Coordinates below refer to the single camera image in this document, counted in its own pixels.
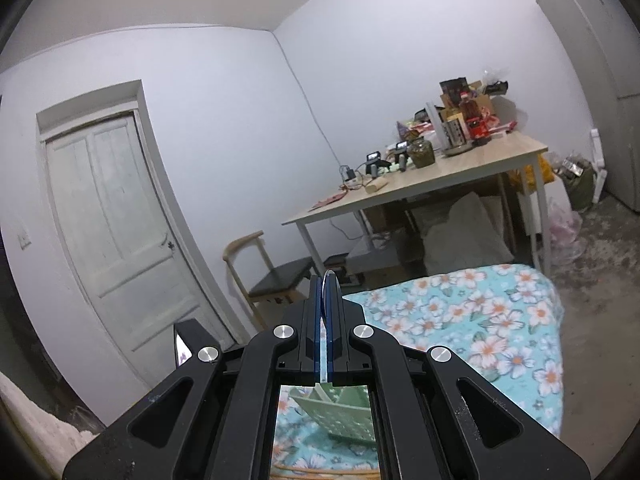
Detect metal cutlery holder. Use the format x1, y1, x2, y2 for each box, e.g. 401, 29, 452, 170
440, 112, 474, 157

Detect red drink pack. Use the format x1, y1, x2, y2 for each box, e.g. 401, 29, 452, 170
467, 116, 494, 146

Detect glass jar of pickles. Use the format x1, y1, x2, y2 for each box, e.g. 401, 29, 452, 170
407, 139, 436, 168

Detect white plastic bag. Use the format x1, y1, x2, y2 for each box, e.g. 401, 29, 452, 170
549, 199, 584, 262

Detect green plastic utensil holder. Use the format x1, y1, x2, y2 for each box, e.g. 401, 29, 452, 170
289, 382, 377, 447

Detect green canister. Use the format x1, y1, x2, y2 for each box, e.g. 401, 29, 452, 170
557, 152, 599, 212

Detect cooking oil bottle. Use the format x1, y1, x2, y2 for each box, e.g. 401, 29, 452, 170
459, 94, 483, 133

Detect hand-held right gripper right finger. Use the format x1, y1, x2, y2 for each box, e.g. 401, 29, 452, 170
325, 278, 592, 480

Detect white panel door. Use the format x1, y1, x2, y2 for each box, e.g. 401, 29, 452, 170
36, 80, 241, 396

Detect red papers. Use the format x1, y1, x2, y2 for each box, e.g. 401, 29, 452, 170
307, 192, 347, 212

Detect white fuzzy cloth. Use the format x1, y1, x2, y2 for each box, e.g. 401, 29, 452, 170
0, 374, 103, 480

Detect grey refrigerator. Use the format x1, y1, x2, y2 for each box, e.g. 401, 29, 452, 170
536, 0, 640, 211

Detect thin wall cable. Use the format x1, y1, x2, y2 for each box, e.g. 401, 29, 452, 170
272, 30, 351, 176

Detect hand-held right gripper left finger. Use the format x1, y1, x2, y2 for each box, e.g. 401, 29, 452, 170
62, 275, 326, 480

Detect brown cardboard box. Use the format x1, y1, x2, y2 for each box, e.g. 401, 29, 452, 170
362, 200, 417, 241

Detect wooden table with white legs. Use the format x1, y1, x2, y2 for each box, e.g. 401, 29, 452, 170
281, 130, 551, 281

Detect wooden chair with black seat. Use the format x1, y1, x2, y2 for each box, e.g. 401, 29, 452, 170
222, 231, 321, 333

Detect dark printed snack bag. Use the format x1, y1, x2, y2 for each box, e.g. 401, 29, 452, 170
440, 77, 469, 107

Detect clear plastic bag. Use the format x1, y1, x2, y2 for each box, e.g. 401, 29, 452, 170
480, 67, 512, 97

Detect tall white roll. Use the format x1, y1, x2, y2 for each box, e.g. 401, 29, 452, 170
426, 102, 446, 142

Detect yellow plastic bag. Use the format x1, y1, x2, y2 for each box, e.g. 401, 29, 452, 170
510, 156, 557, 194

